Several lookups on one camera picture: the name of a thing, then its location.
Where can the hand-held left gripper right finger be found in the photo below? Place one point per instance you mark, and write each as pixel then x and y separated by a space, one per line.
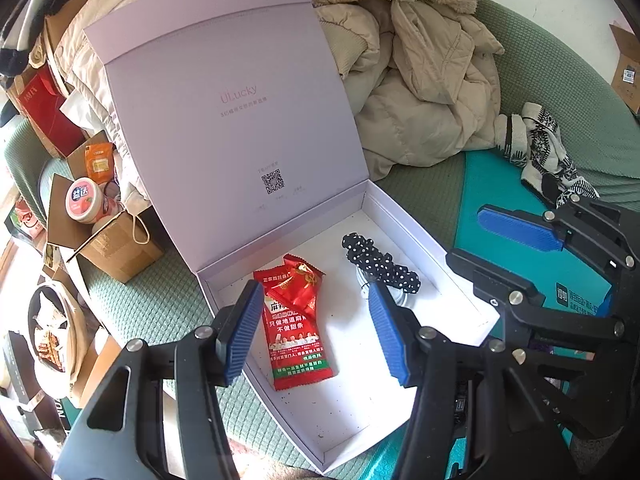
pixel 390 335

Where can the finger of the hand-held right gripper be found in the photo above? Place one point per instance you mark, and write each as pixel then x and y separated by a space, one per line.
pixel 520 230
pixel 500 280

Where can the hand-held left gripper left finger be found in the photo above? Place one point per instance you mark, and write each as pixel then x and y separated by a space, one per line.
pixel 240 330

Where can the large red snack packet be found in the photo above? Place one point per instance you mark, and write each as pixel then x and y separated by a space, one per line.
pixel 300 355

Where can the black polka dot scrunchie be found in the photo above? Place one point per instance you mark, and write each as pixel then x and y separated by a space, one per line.
pixel 380 265

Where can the small red packet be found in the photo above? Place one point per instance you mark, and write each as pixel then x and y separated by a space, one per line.
pixel 295 285

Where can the white gift box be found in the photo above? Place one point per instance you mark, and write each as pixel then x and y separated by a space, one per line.
pixel 225 160

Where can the teal bubble mailer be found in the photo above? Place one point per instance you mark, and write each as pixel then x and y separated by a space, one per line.
pixel 490 180

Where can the black white patterned knit scarf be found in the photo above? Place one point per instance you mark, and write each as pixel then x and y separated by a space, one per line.
pixel 545 145

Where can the green covered sofa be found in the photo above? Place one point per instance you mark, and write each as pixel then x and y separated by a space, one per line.
pixel 150 305

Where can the small open cardboard box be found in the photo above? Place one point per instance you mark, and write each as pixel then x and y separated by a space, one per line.
pixel 120 255

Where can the flattened cardboard box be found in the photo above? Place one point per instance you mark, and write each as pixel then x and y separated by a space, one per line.
pixel 100 360

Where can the beige tote bag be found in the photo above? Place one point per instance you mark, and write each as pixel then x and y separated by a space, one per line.
pixel 75 340

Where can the beige padded coat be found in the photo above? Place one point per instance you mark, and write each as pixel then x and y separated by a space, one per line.
pixel 425 85

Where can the printed cardboard box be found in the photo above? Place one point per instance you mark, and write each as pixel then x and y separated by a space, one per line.
pixel 627 75

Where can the pink lidded tub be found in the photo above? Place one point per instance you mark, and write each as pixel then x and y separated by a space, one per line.
pixel 82 200

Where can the orange packet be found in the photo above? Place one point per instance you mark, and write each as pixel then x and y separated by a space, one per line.
pixel 100 162

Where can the cream padded jacket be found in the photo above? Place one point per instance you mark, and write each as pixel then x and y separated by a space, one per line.
pixel 95 95

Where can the red paper bag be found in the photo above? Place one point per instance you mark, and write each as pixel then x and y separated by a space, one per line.
pixel 45 110

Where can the brown cardboard box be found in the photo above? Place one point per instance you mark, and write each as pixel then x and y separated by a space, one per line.
pixel 60 30

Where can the black white clothes pile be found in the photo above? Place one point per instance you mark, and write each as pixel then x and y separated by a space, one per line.
pixel 12 57

